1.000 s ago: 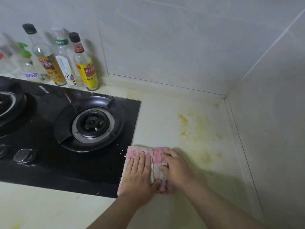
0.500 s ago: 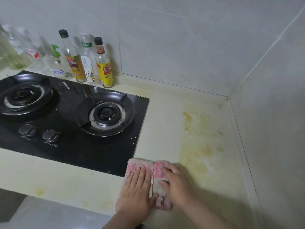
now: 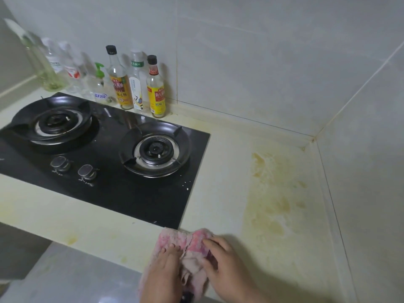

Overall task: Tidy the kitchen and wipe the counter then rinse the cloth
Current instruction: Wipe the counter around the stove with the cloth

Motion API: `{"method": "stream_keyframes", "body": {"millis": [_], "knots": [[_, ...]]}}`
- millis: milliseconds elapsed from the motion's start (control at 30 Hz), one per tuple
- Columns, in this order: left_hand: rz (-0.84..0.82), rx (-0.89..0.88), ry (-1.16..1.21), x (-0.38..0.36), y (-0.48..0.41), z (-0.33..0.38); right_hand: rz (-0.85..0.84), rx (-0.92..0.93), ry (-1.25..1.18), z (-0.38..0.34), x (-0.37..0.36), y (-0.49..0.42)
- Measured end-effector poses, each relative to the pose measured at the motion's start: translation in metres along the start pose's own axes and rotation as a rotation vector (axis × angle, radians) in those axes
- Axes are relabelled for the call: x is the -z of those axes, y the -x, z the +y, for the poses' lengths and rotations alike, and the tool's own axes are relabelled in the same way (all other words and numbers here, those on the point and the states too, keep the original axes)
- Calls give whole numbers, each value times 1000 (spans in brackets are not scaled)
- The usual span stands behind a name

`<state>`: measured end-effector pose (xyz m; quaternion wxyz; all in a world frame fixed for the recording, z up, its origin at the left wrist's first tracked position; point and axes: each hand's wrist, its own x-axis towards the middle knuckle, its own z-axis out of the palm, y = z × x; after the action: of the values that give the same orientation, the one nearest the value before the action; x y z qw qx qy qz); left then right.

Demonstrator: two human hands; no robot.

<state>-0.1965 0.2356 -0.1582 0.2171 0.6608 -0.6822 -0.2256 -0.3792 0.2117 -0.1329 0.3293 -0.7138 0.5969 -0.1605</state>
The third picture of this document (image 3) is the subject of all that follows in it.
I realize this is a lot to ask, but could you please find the white cap green band bottle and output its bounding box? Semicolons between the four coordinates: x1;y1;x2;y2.
128;49;149;113

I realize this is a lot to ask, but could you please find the black glass gas stove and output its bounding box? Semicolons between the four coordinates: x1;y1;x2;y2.
0;92;211;230

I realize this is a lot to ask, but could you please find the pink dish cloth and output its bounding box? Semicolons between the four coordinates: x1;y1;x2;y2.
138;228;218;303

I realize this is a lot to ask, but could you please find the clear bottle white label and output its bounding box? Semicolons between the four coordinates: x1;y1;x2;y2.
41;37;66;75

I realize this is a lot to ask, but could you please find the person's left hand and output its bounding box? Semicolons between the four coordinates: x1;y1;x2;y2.
140;244;184;303

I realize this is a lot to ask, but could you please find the clear bottle red label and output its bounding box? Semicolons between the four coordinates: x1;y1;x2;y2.
58;40;88;95

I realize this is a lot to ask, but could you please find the black cap yellow label bottle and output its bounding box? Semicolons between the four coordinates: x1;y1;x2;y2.
106;45;134;110

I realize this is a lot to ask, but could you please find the clear bottle yellowish oil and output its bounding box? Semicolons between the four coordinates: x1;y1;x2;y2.
5;18;65;92

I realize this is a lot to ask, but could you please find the black round stove burner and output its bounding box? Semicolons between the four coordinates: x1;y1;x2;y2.
6;96;93;146
119;122;192;179

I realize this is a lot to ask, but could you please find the person's right hand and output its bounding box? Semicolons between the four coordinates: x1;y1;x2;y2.
201;235;263;303

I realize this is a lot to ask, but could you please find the green pump clear bottle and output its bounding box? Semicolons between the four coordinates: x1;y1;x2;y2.
87;62;113;104

